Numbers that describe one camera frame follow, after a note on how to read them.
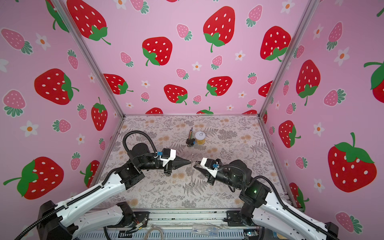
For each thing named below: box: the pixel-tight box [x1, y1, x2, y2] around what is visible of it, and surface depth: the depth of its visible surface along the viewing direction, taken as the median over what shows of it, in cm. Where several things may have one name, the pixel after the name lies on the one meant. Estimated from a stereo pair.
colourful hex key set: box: [186, 127, 196, 147], surface depth 106 cm
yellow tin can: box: [195, 131, 206, 145], surface depth 103 cm
